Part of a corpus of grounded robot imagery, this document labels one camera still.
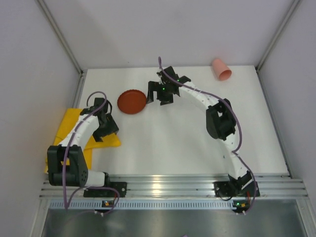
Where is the red round plate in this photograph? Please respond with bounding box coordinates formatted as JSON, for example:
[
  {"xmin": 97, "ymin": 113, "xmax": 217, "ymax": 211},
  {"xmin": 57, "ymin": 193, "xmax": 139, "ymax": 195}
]
[{"xmin": 117, "ymin": 89, "xmax": 147, "ymax": 115}]

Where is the yellow cartoon placemat cloth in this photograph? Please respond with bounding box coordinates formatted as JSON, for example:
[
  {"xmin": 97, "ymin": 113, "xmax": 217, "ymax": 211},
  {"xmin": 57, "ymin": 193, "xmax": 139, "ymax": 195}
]
[{"xmin": 53, "ymin": 108, "xmax": 121, "ymax": 169}]

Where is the pink plastic cup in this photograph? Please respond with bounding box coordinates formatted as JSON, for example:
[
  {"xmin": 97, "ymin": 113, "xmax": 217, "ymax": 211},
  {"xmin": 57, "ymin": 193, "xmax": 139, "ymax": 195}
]
[{"xmin": 212, "ymin": 58, "xmax": 232, "ymax": 81}]

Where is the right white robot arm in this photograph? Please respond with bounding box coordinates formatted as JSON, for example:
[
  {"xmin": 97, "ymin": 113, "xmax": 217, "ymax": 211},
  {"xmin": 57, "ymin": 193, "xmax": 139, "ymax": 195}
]
[{"xmin": 147, "ymin": 67, "xmax": 257, "ymax": 200}]

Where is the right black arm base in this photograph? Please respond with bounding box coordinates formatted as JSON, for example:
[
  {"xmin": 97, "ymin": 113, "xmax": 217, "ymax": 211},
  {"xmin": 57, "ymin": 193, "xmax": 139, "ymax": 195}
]
[{"xmin": 214, "ymin": 181, "xmax": 255, "ymax": 198}]

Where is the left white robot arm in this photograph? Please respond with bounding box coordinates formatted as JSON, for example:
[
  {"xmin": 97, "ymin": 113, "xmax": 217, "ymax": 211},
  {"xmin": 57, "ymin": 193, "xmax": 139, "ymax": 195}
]
[{"xmin": 47, "ymin": 98, "xmax": 119, "ymax": 187}]

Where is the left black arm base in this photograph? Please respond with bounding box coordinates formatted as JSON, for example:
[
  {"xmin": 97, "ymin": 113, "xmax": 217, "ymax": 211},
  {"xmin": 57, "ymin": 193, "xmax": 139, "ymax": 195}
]
[{"xmin": 83, "ymin": 182, "xmax": 127, "ymax": 198}]

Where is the perforated grey cable tray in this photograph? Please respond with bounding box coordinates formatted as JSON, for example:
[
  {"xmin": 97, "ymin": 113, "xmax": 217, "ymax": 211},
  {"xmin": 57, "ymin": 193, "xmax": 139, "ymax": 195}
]
[{"xmin": 48, "ymin": 199, "xmax": 237, "ymax": 210}]

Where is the aluminium mounting rail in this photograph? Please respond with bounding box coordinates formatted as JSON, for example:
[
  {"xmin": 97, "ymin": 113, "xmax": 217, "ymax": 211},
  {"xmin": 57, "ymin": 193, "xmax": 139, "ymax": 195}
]
[{"xmin": 39, "ymin": 174, "xmax": 308, "ymax": 198}]

